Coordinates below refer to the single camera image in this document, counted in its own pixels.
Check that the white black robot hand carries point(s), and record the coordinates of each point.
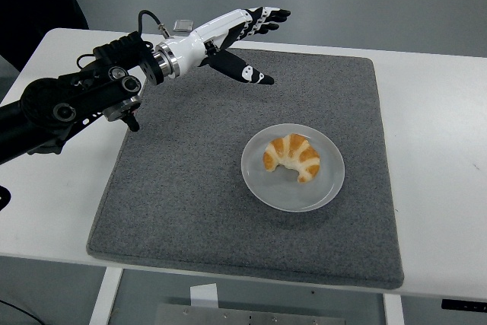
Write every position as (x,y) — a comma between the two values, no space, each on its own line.
(190,49)

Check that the golden croissant bread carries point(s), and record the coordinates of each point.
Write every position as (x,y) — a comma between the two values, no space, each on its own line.
(293,151)

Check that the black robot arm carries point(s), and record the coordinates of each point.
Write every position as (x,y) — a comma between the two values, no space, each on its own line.
(57,100)

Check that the round pale grey plate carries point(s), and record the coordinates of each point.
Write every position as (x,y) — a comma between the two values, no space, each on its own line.
(274,188)

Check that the grey metal plate with screws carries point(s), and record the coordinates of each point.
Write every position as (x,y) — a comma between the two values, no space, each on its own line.
(247,316)

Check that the silver square floor socket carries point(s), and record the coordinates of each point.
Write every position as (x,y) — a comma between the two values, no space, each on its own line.
(182,25)

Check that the grey felt mat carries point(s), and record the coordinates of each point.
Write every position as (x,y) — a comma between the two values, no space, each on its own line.
(182,195)

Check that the person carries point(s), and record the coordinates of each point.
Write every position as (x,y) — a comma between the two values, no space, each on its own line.
(30,5)

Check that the white table leg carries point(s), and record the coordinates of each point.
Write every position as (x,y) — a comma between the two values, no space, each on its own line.
(104,298)
(393,311)

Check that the black table control panel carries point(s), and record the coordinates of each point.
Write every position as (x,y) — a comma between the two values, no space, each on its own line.
(464,304)

